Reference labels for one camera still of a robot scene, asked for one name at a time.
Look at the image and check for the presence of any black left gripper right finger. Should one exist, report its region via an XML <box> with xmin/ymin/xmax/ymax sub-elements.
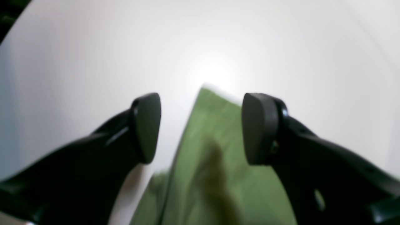
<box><xmin>242</xmin><ymin>93</ymin><xmax>400</xmax><ymax>225</ymax></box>

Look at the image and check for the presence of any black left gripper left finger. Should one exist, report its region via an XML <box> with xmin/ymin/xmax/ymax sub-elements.
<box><xmin>0</xmin><ymin>93</ymin><xmax>161</xmax><ymax>225</ymax></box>

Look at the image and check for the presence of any green t-shirt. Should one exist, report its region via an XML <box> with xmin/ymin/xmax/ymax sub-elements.
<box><xmin>130</xmin><ymin>88</ymin><xmax>297</xmax><ymax>225</ymax></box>

